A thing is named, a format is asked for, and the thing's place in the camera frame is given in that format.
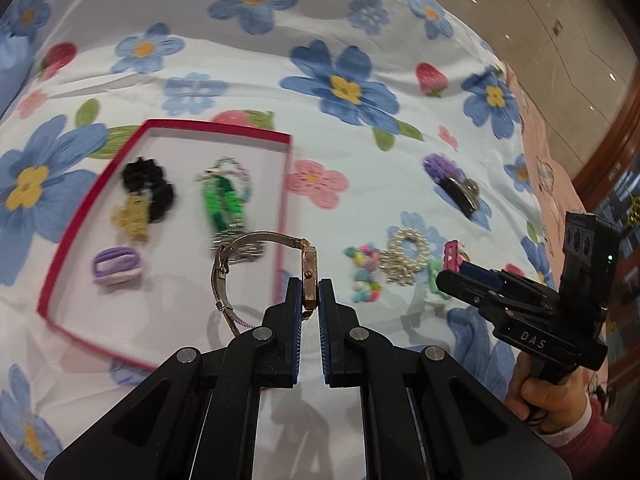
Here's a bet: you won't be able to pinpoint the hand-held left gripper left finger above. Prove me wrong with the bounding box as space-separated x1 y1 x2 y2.
44 277 306 480

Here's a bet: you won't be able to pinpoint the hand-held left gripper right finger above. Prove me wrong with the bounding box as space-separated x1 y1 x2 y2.
317 277 573 480

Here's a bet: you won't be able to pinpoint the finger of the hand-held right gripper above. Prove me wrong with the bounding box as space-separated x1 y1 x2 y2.
435 269 554 322
457 261 552 302

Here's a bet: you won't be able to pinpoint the pink hair clip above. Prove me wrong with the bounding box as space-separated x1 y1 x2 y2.
443 241 473 271

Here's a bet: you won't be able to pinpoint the gold wristwatch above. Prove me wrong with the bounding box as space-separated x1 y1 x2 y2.
212 231 321 337

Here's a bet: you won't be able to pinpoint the silver chain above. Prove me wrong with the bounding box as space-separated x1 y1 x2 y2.
210 230 266 261

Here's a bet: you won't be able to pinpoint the green beaded hair clip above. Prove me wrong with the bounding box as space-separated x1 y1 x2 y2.
202 172 246 236

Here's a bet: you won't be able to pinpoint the pastel bead bracelet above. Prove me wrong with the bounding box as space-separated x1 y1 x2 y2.
195 156 251 198

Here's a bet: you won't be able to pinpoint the black scrunchie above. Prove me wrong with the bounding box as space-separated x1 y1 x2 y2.
122 157 176 223

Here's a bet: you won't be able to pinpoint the purple hair tie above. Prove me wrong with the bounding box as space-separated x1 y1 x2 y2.
92 246 143 287

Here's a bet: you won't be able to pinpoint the yellow hair claw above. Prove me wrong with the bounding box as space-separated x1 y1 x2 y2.
112 195 151 243

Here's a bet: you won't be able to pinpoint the red jewelry box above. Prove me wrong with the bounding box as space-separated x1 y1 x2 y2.
37 119 293 372

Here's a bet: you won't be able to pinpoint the person's right forearm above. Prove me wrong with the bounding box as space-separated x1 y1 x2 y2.
540 400 632 480

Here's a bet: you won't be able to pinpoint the person's right hand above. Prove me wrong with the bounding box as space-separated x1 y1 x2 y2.
505 355 591 431

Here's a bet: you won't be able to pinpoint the glitter hair claw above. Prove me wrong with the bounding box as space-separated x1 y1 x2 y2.
439 176 481 219

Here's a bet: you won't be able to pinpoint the purple scrunchie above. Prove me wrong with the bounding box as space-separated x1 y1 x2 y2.
422 154 458 186

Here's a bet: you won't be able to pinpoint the pink printed cloth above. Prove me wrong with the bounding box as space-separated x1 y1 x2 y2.
502 60 626 396

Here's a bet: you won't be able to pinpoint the wooden cabinet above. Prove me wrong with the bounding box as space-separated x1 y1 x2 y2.
572 60 640 286

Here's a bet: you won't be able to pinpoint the floral bedsheet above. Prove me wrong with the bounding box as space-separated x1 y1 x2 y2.
0 0 606 480

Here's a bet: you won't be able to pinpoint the green hair ties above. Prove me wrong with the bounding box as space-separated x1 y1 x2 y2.
425 259 453 303

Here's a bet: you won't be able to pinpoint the colourful pom-pom bracelet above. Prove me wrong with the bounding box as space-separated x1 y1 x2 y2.
344 244 383 303

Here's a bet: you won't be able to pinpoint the pearl bracelet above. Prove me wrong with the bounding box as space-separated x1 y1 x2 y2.
381 227 432 286

